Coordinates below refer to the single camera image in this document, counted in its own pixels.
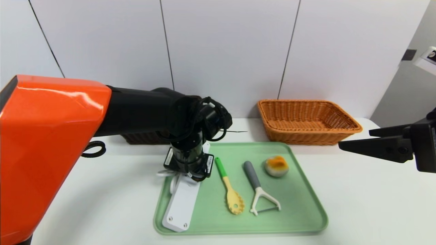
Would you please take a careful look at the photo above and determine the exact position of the round bun with orange topping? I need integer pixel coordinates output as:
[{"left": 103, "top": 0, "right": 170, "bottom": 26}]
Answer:
[{"left": 265, "top": 156, "right": 289, "bottom": 178}]

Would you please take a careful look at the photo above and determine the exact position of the dark brown wicker basket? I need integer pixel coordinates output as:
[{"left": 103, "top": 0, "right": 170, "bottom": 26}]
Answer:
[{"left": 121, "top": 131, "right": 171, "bottom": 145}]

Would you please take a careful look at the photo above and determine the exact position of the yellow pasta spoon green handle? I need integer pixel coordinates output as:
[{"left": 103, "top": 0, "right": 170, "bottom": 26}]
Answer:
[{"left": 215, "top": 157, "right": 245, "bottom": 215}]

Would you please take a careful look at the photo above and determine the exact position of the orange wicker basket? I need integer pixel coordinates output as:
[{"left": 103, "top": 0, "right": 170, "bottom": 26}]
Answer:
[{"left": 257, "top": 100, "right": 362, "bottom": 146}]

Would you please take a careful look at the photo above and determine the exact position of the white peeler grey handle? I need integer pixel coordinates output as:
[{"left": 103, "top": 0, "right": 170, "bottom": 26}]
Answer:
[{"left": 243, "top": 161, "right": 281, "bottom": 216}]

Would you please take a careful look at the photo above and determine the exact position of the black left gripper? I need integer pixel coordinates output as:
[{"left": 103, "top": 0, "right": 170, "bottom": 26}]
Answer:
[{"left": 163, "top": 140, "right": 214, "bottom": 182}]

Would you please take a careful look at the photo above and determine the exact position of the white power strip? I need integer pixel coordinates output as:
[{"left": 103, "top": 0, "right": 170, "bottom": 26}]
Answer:
[{"left": 162, "top": 143, "right": 210, "bottom": 232}]

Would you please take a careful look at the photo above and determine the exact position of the black hanging cable loop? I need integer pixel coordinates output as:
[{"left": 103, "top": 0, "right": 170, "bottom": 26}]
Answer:
[{"left": 82, "top": 141, "right": 106, "bottom": 158}]

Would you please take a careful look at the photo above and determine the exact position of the light green plastic tray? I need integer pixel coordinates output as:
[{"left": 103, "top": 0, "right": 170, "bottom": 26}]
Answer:
[{"left": 154, "top": 142, "right": 328, "bottom": 235}]

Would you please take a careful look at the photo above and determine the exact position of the white power cord with plug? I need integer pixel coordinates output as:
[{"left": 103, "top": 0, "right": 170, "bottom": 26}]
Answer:
[{"left": 157, "top": 169, "right": 186, "bottom": 195}]

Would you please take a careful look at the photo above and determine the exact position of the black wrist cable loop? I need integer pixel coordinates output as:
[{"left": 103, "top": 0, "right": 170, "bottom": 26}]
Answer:
[{"left": 196, "top": 96, "right": 248, "bottom": 142}]

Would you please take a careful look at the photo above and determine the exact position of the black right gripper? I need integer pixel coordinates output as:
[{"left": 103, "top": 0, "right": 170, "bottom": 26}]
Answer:
[{"left": 338, "top": 117, "right": 436, "bottom": 174}]

